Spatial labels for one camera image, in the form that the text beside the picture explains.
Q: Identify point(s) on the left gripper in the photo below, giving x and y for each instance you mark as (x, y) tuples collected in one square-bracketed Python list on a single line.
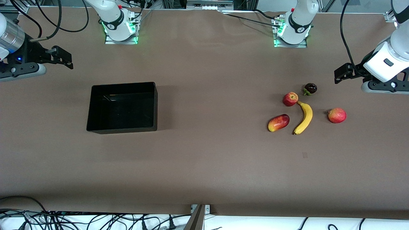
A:
[(357, 70)]

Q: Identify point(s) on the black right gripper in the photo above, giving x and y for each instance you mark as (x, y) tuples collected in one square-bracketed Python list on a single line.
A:
[(33, 52)]

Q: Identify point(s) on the yellow banana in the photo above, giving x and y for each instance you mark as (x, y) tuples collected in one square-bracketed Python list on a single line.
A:
[(307, 116)]

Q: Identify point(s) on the small red apple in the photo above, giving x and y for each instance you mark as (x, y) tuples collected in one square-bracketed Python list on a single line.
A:
[(290, 99)]

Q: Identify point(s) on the black rectangular plastic box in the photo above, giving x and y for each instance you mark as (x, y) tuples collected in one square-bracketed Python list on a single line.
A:
[(121, 108)]

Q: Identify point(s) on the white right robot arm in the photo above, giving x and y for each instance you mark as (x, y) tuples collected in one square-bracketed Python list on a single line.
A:
[(113, 19)]

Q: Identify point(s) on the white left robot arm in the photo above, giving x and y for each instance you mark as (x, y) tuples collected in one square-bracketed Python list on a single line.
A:
[(300, 19)]

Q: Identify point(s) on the dark purple mangosteen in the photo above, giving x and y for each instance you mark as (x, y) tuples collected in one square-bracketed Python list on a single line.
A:
[(311, 88)]

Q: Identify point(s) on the red yellow mango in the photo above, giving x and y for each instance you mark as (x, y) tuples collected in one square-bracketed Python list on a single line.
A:
[(278, 123)]

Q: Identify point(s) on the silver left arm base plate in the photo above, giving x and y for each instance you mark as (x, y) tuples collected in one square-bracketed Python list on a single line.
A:
[(290, 46)]

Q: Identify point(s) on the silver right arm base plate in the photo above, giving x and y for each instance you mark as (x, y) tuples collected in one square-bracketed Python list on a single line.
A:
[(121, 42)]

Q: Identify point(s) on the grey metal rail with ports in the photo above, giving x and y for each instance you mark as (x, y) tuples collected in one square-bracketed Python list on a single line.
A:
[(209, 4)]

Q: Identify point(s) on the small metal bracket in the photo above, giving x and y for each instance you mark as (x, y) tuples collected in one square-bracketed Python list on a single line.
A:
[(207, 209)]

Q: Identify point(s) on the dark camera post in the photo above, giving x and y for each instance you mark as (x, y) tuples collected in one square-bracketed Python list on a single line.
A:
[(195, 222)]

